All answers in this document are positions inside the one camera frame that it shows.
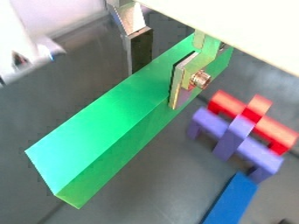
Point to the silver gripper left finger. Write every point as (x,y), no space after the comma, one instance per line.
(135,33)

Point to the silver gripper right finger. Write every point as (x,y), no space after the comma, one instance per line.
(188,70)

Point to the green rectangular block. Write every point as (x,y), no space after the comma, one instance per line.
(81,154)

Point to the red cross-shaped block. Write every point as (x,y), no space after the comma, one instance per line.
(280,137)

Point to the purple cross-shaped block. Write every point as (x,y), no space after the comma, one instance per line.
(233,140)

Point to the blue rectangular block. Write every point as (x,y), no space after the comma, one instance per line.
(232,202)

